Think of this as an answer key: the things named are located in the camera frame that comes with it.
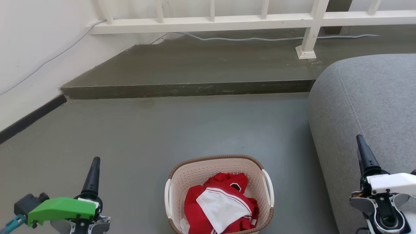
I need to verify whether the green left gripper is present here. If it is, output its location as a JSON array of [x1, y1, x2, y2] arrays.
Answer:
[[27, 157, 103, 227]]

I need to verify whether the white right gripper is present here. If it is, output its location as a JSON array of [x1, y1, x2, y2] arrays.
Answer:
[[356, 135, 416, 196]]

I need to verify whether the beige plastic laundry basket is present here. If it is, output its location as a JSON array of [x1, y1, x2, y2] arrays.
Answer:
[[164, 154, 275, 234]]

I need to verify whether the grey fabric sofa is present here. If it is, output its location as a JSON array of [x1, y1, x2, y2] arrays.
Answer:
[[308, 54, 416, 234]]

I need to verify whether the black baseboard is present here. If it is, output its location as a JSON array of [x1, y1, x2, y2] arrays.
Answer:
[[0, 94, 68, 145]]

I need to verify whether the white garment with red stripes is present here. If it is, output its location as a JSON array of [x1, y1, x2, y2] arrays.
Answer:
[[196, 188, 253, 234]]

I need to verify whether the grey concrete step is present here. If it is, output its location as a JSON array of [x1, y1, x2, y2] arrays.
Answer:
[[59, 26, 416, 100]]

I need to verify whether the white railing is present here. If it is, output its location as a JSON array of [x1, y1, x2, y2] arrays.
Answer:
[[88, 0, 416, 60]]

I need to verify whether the teal cable connector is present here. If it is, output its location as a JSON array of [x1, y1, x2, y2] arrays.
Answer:
[[0, 214, 27, 234]]

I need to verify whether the light grey cable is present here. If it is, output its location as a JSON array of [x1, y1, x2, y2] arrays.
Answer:
[[0, 19, 381, 97]]

